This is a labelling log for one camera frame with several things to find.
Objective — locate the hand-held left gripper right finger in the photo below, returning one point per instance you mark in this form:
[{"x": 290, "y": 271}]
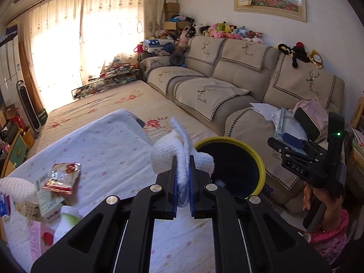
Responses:
[{"x": 191, "y": 182}]

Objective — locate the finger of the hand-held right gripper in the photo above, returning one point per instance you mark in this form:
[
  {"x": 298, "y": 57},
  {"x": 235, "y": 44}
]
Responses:
[
  {"x": 293, "y": 140},
  {"x": 280, "y": 145}
]

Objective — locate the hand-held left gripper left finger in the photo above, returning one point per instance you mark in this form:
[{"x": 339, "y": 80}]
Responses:
[{"x": 175, "y": 176}]

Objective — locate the white knitted cloth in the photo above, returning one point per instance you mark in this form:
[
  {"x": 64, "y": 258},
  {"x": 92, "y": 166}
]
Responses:
[{"x": 165, "y": 153}]

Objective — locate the yellow rimmed black bin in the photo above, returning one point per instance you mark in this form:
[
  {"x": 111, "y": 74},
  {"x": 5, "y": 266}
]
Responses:
[{"x": 236, "y": 167}]

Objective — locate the red snack wrapper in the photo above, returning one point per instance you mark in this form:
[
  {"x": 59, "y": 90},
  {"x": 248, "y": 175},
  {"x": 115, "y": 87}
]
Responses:
[{"x": 62, "y": 176}]

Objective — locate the green white bottle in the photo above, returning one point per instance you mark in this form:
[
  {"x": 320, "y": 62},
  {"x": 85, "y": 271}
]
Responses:
[{"x": 66, "y": 219}]

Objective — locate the white green labelled packet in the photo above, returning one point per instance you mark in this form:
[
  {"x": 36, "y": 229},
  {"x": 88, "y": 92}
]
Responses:
[{"x": 48, "y": 204}]

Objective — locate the pink carton box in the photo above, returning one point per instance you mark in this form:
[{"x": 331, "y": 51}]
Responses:
[{"x": 38, "y": 237}]

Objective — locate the white foam fruit net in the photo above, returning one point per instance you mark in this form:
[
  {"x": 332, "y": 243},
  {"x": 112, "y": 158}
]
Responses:
[{"x": 17, "y": 187}]

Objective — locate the blue white carton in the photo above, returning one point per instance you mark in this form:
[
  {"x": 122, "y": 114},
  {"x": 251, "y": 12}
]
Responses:
[{"x": 4, "y": 206}]

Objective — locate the person's right forearm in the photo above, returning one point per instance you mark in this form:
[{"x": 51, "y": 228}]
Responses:
[{"x": 332, "y": 239}]

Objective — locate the person's right hand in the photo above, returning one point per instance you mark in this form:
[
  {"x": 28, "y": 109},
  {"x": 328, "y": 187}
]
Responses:
[{"x": 330, "y": 204}]

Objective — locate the clear plastic folder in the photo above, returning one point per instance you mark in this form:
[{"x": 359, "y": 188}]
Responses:
[{"x": 290, "y": 125}]

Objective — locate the pink backpack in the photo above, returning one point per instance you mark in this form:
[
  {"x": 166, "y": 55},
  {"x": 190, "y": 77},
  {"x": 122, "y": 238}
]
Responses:
[{"x": 315, "y": 113}]

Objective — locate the white papers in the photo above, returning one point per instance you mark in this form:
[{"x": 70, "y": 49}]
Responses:
[{"x": 264, "y": 111}]

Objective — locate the wooden shelf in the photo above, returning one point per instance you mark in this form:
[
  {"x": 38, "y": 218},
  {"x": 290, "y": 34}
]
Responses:
[{"x": 358, "y": 125}]

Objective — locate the dotted white tablecloth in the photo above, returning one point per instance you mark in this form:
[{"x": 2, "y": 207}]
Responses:
[{"x": 113, "y": 153}]

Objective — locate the yellow plush toy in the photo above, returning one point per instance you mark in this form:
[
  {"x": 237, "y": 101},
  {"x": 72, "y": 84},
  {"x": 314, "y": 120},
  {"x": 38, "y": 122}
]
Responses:
[{"x": 315, "y": 59}]

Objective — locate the black plush toy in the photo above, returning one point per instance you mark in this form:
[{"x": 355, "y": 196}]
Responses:
[{"x": 297, "y": 52}]

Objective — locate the beige sofa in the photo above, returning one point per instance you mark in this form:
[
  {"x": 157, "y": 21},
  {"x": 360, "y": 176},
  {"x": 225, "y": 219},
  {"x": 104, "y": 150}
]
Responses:
[{"x": 204, "y": 91}]

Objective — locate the floral beige floor mat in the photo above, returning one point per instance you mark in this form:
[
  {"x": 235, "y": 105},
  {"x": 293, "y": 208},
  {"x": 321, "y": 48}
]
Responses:
[{"x": 113, "y": 102}]

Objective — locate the cluttered glass coffee table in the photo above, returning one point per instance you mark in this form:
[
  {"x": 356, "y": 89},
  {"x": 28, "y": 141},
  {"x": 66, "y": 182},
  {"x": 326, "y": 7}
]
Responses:
[{"x": 113, "y": 76}]

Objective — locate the grey round pillow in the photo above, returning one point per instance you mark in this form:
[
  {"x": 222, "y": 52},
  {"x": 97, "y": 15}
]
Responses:
[{"x": 177, "y": 58}]

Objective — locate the row of plush toys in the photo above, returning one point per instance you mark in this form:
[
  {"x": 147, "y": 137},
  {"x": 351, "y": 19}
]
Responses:
[{"x": 224, "y": 30}]

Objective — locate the star print bag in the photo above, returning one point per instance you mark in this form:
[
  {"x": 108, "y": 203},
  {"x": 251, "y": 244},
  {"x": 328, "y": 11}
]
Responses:
[{"x": 155, "y": 45}]

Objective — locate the green box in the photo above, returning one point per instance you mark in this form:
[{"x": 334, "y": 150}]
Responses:
[{"x": 41, "y": 116}]

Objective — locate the yellow basket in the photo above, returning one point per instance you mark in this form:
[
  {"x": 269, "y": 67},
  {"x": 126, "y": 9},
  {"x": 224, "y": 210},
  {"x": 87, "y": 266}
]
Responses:
[{"x": 28, "y": 138}]

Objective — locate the teal yellow television cabinet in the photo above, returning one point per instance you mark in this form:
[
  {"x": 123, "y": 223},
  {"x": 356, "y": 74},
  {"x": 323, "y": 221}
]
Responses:
[{"x": 17, "y": 149}]

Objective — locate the black white tower fan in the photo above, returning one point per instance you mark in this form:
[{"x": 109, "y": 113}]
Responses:
[{"x": 27, "y": 105}]

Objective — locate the stack of cardboard boxes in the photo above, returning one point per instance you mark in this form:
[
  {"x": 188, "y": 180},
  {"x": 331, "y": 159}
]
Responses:
[{"x": 171, "y": 11}]

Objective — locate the red fire extinguisher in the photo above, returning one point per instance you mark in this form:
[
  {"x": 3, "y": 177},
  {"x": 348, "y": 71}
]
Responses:
[{"x": 17, "y": 122}]

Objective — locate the cream embroidered curtain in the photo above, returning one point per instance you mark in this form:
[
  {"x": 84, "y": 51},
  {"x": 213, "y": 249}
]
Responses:
[{"x": 57, "y": 48}]

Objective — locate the white standing air conditioner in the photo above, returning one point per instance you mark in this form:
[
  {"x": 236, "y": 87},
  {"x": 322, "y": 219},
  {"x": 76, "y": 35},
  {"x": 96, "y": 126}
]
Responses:
[{"x": 10, "y": 62}]

